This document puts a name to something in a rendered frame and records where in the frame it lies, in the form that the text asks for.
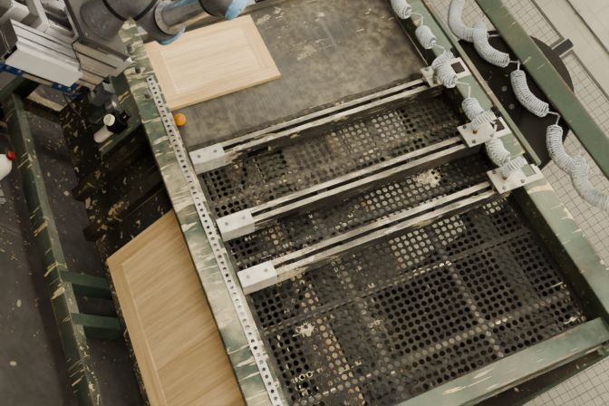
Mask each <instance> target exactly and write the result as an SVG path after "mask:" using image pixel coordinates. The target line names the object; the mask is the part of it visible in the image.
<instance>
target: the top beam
mask: <svg viewBox="0 0 609 406"><path fill-rule="evenodd" d="M386 2H387V3H388V5H389V6H390V8H391V9H392V4H391V0H386ZM406 3H407V4H408V5H410V6H411V12H412V13H415V14H421V15H422V16H423V18H422V25H426V26H428V28H430V31H431V33H432V34H433V35H434V36H435V37H436V43H435V44H436V45H439V46H442V47H444V49H441V48H439V47H436V46H433V47H432V48H430V49H425V48H424V47H422V46H421V44H420V43H419V41H418V39H417V37H416V34H415V30H416V29H417V28H418V27H420V26H421V15H415V14H411V15H410V17H408V18H406V19H401V18H400V17H399V16H398V15H396V14H395V15H396V16H397V18H398V19H399V21H400V22H401V24H402V26H403V28H404V29H405V31H406V32H407V34H408V35H409V37H410V38H411V39H412V41H413V42H414V44H415V45H416V47H417V48H418V50H419V51H420V53H421V55H422V57H423V58H424V60H425V61H426V63H427V64H428V66H431V65H432V63H433V61H435V59H437V57H439V56H440V55H441V54H442V55H443V52H444V50H446V52H449V53H451V50H450V48H452V45H451V44H450V42H449V41H448V39H447V38H446V36H445V35H444V33H443V32H442V31H441V30H440V28H439V27H438V25H437V24H436V22H435V21H434V19H433V18H432V16H431V15H430V13H429V12H428V10H427V9H426V7H425V6H424V4H423V3H422V2H421V0H406ZM392 11H393V10H392ZM393 12H394V11H393ZM458 82H464V83H468V84H469V85H464V84H456V85H455V86H454V87H452V88H447V87H446V86H443V89H444V90H445V92H446V93H447V94H448V95H449V97H450V99H451V100H452V102H453V103H454V105H455V106H456V108H457V109H458V111H459V113H460V115H461V116H462V118H463V119H464V121H465V122H466V123H467V124H468V123H471V120H470V119H469V118H468V117H467V115H466V114H465V112H464V110H463V109H462V105H461V104H462V102H463V101H464V100H466V99H467V98H468V94H469V86H470V98H475V99H476V100H477V101H478V104H479V106H480V107H481V108H482V109H483V110H484V111H486V112H488V111H490V112H493V111H492V110H491V109H490V108H491V107H493V105H492V103H491V102H490V100H489V99H488V97H487V95H486V94H485V93H484V92H483V91H482V89H481V88H480V86H479V84H478V83H477V81H476V80H475V79H474V77H473V76H472V74H471V75H469V76H467V77H464V78H460V79H458ZM497 139H500V140H501V141H502V144H503V146H504V148H505V150H507V151H509V152H510V160H511V161H512V160H514V161H515V159H517V158H519V157H521V158H522V159H524V157H523V156H522V154H523V153H525V151H524V150H523V148H522V147H521V145H520V144H519V143H518V141H517V139H516V138H515V136H514V135H513V133H509V134H507V135H505V136H502V137H499V138H497ZM521 167H522V166H521ZM521 170H522V171H523V173H524V174H525V176H526V177H530V176H533V175H535V174H536V173H535V172H534V171H533V169H532V168H531V166H530V165H528V164H526V165H524V167H522V168H521ZM511 192H512V193H513V195H514V196H515V198H516V200H517V202H518V203H519V205H520V206H521V207H522V208H523V210H524V211H525V213H526V214H527V216H528V218H529V219H530V221H531V222H532V224H533V225H534V227H535V229H536V231H537V232H538V234H539V235H540V236H541V237H542V239H543V240H544V242H545V243H546V245H547V247H548V248H549V250H550V251H551V253H552V254H553V256H554V258H555V259H556V261H557V263H558V264H559V265H560V266H561V268H562V269H563V271H564V272H565V274H566V276H567V277H568V279H569V280H570V282H571V284H572V285H573V287H574V288H575V290H576V292H577V293H578V294H579V295H580V297H581V298H582V300H583V301H584V303H585V305H586V306H587V308H588V309H589V311H590V313H591V314H592V316H593V317H594V319H595V318H597V317H598V316H600V317H603V318H604V320H605V322H606V323H607V325H608V326H609V269H608V268H607V266H606V265H605V263H604V261H603V260H602V259H601V257H600V256H599V255H598V254H597V252H596V251H595V249H594V248H593V246H592V245H591V243H590V242H589V240H588V239H587V237H586V236H585V234H584V233H583V231H582V230H581V228H580V227H579V226H578V225H577V224H576V222H575V220H574V219H573V217H572V216H571V214H570V213H569V212H568V210H567V209H566V207H565V205H564V204H563V202H562V201H561V200H560V198H559V197H558V195H557V194H556V193H555V191H554V190H553V189H552V187H551V186H550V184H549V183H548V181H547V180H546V178H545V177H543V178H542V179H539V180H536V181H534V182H531V183H528V184H526V185H524V186H521V187H518V188H514V189H511Z"/></svg>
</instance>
